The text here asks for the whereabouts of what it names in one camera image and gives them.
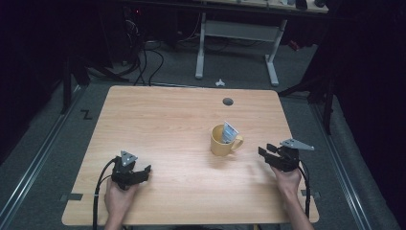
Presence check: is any person's right hand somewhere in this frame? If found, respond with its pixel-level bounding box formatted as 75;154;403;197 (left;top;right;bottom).
270;165;303;199

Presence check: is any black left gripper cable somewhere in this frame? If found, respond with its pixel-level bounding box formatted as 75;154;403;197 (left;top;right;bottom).
92;156;119;230

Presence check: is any bundle of black floor cables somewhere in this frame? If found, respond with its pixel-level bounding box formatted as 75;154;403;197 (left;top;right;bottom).
123;11;166;87

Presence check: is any grey tape strip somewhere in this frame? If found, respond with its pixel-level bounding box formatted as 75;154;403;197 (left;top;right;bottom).
301;189;322;200
59;193;84;202

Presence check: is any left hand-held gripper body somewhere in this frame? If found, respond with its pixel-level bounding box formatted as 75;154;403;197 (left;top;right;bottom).
110;150;142;192

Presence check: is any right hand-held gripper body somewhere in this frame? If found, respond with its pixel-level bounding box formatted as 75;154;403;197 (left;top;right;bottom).
270;138;315;173

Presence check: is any white tube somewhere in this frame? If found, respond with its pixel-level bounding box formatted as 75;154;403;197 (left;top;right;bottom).
221;121;239;145

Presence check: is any metal floor rail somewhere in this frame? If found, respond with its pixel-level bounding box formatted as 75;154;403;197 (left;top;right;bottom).
310;103;373;230
0;85;88;226

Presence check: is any yellow mug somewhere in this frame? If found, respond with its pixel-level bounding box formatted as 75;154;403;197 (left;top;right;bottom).
210;124;244;157

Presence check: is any white table frame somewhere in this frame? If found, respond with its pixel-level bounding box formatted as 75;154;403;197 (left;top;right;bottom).
194;0;329;87

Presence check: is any person's left hand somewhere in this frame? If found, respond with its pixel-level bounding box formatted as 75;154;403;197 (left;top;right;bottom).
103;178;140;221

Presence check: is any black stand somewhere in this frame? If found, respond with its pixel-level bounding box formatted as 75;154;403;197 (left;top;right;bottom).
59;57;91;116
277;75;335;136

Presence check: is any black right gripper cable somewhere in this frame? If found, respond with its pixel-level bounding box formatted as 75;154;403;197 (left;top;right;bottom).
297;159;312;219

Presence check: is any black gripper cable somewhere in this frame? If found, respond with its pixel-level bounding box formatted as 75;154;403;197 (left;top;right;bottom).
297;159;312;219
92;156;119;230

